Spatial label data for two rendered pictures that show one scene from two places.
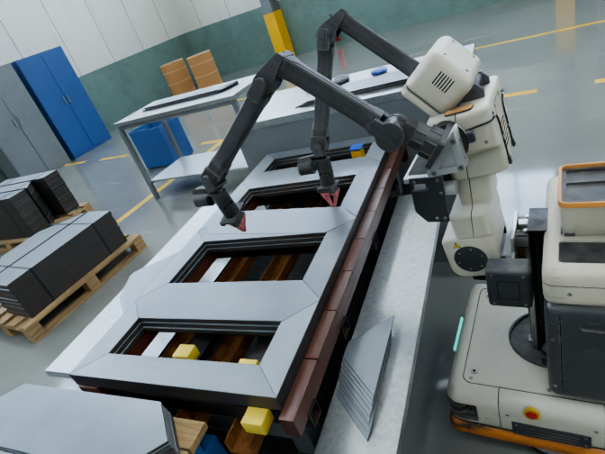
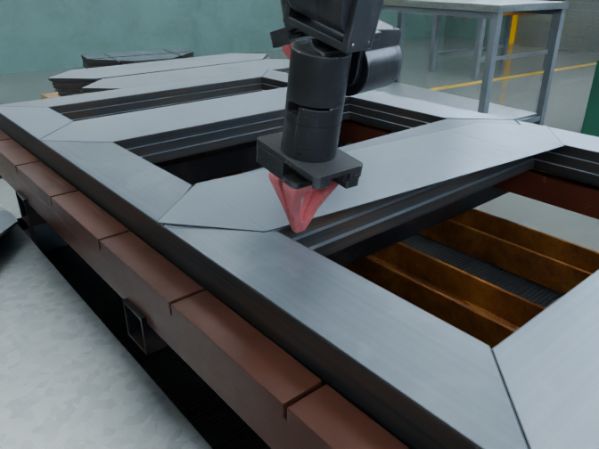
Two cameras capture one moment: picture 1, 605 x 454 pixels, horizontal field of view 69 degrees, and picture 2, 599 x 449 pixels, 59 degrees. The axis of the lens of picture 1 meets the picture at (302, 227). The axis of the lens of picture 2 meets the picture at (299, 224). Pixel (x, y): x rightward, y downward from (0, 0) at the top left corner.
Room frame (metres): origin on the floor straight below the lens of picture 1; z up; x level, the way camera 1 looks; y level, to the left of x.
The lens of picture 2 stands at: (1.73, -0.66, 1.12)
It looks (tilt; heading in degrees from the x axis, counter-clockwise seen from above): 25 degrees down; 109
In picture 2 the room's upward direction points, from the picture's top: straight up
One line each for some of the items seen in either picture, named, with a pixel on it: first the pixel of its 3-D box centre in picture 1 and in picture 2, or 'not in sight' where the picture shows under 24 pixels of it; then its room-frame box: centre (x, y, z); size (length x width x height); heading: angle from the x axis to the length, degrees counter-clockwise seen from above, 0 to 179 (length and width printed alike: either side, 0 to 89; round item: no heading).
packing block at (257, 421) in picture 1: (257, 420); not in sight; (0.75, 0.27, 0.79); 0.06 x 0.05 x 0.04; 59
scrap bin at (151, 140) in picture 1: (162, 142); not in sight; (6.37, 1.45, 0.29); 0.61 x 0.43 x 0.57; 53
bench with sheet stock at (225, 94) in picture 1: (205, 139); not in sight; (4.84, 0.66, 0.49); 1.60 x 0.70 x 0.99; 57
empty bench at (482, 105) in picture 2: not in sight; (434, 67); (1.33, 3.56, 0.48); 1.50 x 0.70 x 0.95; 143
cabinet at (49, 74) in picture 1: (61, 104); not in sight; (9.60, 3.64, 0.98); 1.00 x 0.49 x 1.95; 143
